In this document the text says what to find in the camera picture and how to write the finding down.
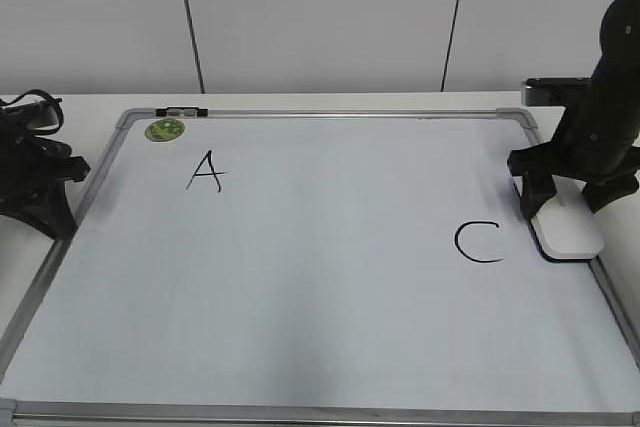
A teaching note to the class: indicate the white rectangular board eraser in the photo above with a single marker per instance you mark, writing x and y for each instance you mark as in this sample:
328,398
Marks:
565,226

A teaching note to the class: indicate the green round magnet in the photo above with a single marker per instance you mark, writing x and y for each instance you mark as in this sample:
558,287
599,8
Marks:
164,130

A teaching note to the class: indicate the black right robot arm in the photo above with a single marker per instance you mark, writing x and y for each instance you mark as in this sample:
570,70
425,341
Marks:
619,44

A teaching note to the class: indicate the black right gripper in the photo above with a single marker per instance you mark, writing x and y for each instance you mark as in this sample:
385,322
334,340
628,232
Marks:
593,142

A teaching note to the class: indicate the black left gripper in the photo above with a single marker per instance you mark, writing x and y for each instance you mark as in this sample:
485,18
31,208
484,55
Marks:
34,167

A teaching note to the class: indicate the white board with grey frame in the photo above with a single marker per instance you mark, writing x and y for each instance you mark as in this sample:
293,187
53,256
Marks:
315,269

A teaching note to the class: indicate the black and silver board clip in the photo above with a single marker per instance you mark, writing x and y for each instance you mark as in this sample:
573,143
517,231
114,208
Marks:
181,112

